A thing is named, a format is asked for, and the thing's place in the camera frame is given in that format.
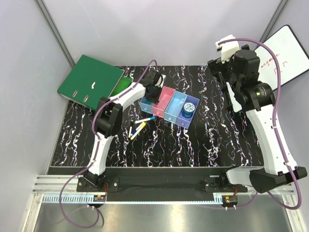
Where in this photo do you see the light blue bin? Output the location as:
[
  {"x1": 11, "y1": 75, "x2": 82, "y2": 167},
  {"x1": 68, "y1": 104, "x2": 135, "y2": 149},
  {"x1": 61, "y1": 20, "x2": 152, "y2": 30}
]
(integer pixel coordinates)
[
  {"x1": 139, "y1": 97, "x2": 153, "y2": 114},
  {"x1": 164, "y1": 91, "x2": 187, "y2": 124}
]

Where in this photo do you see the blue cleaning gel jar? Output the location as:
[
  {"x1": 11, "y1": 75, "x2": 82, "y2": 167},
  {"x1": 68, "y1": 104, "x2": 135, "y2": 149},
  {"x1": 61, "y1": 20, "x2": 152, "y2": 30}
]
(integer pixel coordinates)
[{"x1": 182, "y1": 102, "x2": 196, "y2": 118}]

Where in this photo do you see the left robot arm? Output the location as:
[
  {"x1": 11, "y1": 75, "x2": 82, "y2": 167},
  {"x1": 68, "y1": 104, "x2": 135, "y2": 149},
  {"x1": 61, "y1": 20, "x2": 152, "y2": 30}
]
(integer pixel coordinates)
[{"x1": 83, "y1": 70, "x2": 166, "y2": 191}]

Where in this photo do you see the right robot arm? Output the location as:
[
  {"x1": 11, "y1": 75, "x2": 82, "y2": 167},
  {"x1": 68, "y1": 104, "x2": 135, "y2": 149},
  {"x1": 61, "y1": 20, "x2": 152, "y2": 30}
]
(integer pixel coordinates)
[{"x1": 208, "y1": 42, "x2": 308, "y2": 193}]

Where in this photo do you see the pink bin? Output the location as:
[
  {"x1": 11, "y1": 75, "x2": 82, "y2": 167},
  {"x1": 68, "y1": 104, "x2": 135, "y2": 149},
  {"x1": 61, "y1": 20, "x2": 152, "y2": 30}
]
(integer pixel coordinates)
[{"x1": 152, "y1": 87, "x2": 176, "y2": 118}]

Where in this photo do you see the white blue-capped marker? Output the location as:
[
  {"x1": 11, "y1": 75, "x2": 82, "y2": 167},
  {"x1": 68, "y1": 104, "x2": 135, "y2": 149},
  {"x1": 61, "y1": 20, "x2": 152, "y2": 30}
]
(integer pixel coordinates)
[{"x1": 134, "y1": 116, "x2": 156, "y2": 124}]

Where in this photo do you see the green transparent folder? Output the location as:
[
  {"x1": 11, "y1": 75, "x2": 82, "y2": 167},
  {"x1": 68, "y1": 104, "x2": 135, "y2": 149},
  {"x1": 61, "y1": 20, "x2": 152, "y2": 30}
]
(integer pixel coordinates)
[{"x1": 110, "y1": 76, "x2": 132, "y2": 97}]

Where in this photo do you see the yellow-tipped white marker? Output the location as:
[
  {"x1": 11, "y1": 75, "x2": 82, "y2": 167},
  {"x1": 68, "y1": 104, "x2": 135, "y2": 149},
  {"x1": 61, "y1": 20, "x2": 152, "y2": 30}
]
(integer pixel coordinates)
[{"x1": 136, "y1": 122, "x2": 146, "y2": 131}]

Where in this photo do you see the purple bin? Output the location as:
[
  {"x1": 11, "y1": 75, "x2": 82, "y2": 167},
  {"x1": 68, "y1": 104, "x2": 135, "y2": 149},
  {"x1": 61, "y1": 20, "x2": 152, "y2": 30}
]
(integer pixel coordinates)
[{"x1": 176, "y1": 95, "x2": 199, "y2": 129}]

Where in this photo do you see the white marker blue tip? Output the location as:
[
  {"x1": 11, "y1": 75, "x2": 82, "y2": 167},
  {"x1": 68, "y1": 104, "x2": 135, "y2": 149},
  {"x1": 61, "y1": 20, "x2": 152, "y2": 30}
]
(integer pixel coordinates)
[{"x1": 130, "y1": 128, "x2": 141, "y2": 140}]

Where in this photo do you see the thin white pen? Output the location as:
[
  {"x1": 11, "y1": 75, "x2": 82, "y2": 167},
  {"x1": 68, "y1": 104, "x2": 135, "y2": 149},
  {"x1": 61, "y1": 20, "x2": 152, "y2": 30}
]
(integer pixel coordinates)
[{"x1": 128, "y1": 126, "x2": 132, "y2": 138}]

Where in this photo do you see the white whiteboard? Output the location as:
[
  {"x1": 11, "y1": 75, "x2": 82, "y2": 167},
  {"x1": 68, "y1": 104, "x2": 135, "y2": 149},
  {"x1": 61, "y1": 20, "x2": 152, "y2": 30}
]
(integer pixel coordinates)
[{"x1": 255, "y1": 25, "x2": 309, "y2": 90}]

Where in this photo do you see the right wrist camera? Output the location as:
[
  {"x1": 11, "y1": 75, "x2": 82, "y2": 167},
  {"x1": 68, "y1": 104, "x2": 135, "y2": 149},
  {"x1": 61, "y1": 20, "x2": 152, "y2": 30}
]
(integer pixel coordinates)
[{"x1": 215, "y1": 34, "x2": 239, "y2": 63}]

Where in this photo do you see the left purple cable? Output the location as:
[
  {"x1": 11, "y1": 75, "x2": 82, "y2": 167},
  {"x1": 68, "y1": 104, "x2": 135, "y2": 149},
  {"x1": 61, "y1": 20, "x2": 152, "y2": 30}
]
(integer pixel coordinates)
[{"x1": 58, "y1": 59, "x2": 159, "y2": 229}]

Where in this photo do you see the purple cable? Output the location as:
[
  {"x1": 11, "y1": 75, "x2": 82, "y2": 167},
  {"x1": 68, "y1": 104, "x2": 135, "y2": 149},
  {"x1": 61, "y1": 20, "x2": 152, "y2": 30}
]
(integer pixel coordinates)
[
  {"x1": 217, "y1": 38, "x2": 302, "y2": 211},
  {"x1": 58, "y1": 59, "x2": 159, "y2": 229}
]

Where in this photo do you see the green ring binder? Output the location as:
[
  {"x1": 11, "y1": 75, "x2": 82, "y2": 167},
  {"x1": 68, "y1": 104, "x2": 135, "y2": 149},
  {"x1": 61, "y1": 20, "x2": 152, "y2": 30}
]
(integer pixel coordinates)
[{"x1": 57, "y1": 55, "x2": 124, "y2": 110}]

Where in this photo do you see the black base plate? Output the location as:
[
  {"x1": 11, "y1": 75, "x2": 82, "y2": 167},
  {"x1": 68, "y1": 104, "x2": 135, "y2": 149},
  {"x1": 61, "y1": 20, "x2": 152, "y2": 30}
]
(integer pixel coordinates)
[{"x1": 77, "y1": 167, "x2": 248, "y2": 204}]

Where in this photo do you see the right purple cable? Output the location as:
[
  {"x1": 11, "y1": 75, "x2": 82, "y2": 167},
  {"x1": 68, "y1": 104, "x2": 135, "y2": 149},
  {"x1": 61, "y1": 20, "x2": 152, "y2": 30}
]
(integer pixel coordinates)
[{"x1": 217, "y1": 38, "x2": 302, "y2": 211}]

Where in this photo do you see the aluminium frame rail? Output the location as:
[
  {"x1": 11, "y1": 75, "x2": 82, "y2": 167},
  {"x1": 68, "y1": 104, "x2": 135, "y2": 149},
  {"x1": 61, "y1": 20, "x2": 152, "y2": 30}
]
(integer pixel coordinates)
[{"x1": 31, "y1": 154, "x2": 296, "y2": 211}]

